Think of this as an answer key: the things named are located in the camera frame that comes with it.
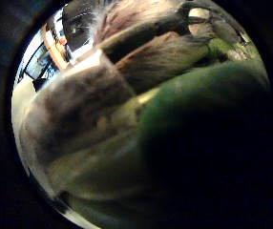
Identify small green leaves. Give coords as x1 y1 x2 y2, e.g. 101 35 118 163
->
206 37 240 62

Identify dark window panel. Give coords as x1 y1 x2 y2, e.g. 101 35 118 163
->
61 1 96 52

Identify orange framed shelf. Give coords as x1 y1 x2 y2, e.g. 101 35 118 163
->
40 18 77 71

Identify green artificial leaf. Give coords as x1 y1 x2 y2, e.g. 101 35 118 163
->
139 59 270 135

